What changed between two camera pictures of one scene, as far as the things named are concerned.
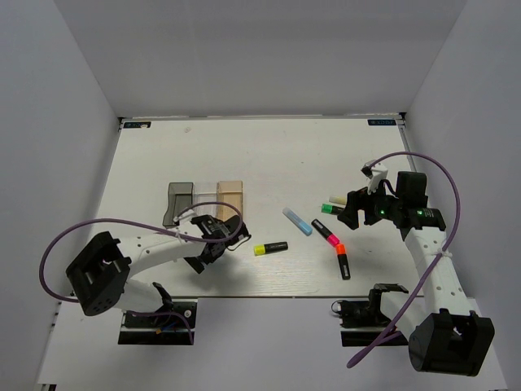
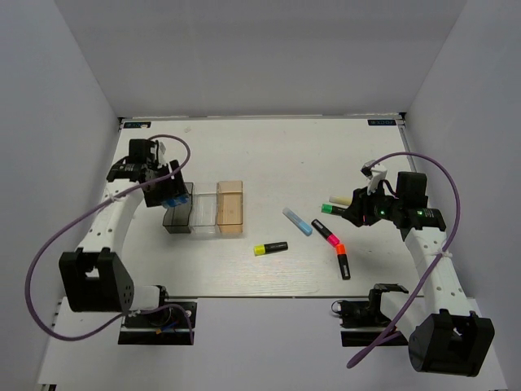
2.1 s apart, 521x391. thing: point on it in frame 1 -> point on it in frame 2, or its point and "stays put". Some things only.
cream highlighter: [337, 199] stays put
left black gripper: [195, 263] -> [176, 187]
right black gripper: [355, 199] stays put
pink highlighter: [328, 235] stays put
